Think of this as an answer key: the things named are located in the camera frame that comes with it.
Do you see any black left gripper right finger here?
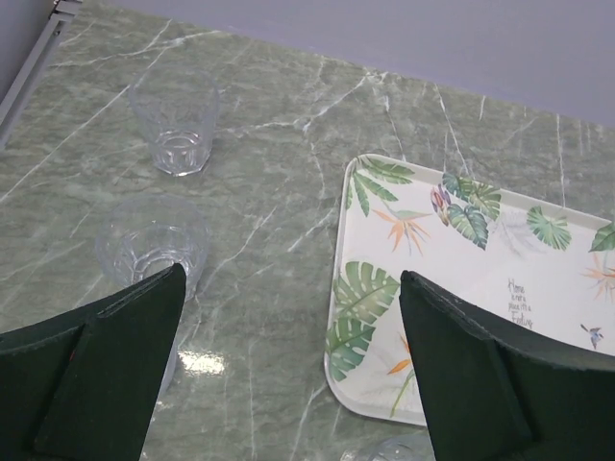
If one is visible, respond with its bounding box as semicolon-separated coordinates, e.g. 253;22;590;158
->
399;271;614;460

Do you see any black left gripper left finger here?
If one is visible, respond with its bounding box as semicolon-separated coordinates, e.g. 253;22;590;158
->
1;263;186;460

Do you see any clear faceted glass bottom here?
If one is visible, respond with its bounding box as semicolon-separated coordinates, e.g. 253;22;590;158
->
340;434;435;461

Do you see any clear faceted glass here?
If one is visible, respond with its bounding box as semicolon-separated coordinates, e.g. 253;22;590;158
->
95;194;211;301
340;434;435;461
128;64;220;177

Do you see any white tropical leaf tray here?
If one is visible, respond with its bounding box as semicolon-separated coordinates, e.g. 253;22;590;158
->
324;154;614;425

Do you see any aluminium table edge rail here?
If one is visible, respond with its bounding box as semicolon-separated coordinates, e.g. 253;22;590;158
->
1;1;83;145

